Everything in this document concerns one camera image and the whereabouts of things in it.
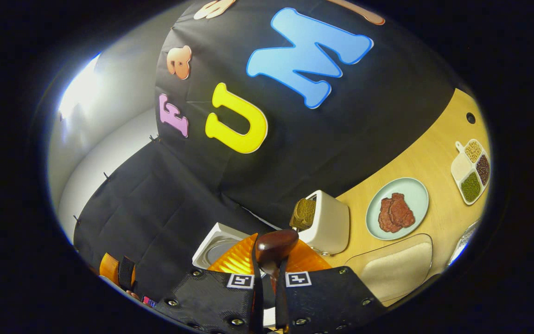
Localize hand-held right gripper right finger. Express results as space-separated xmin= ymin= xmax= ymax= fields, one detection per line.
xmin=274 ymin=239 xmax=387 ymax=333

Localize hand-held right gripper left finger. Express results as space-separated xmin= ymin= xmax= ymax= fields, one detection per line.
xmin=156 ymin=233 xmax=264 ymax=333

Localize dark wooden spoon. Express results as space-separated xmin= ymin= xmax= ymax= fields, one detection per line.
xmin=254 ymin=228 xmax=300 ymax=288

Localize white rice cooker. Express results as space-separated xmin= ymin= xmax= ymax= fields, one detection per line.
xmin=192 ymin=223 xmax=267 ymax=279

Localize clear box of rice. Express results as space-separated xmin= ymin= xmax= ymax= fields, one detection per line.
xmin=345 ymin=233 xmax=433 ymax=307

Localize brown bread slice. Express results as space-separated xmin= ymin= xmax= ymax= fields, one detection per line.
xmin=289 ymin=197 xmax=318 ymax=231

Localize white toaster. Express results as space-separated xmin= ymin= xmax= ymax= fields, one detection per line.
xmin=297 ymin=189 xmax=350 ymax=256

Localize light green plate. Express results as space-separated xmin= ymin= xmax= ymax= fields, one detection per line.
xmin=365 ymin=177 xmax=430 ymax=241

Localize black backdrop cloth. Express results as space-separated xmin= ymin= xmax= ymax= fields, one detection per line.
xmin=73 ymin=0 xmax=458 ymax=302

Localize green mung beans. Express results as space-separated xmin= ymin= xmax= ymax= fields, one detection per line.
xmin=461 ymin=172 xmax=482 ymax=203

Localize white divided dish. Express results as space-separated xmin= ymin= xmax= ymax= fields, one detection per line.
xmin=450 ymin=139 xmax=491 ymax=206

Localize dark red beans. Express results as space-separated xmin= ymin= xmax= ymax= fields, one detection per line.
xmin=476 ymin=154 xmax=490 ymax=186

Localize yellow soybeans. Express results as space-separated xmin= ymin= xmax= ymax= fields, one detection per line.
xmin=464 ymin=141 xmax=482 ymax=163

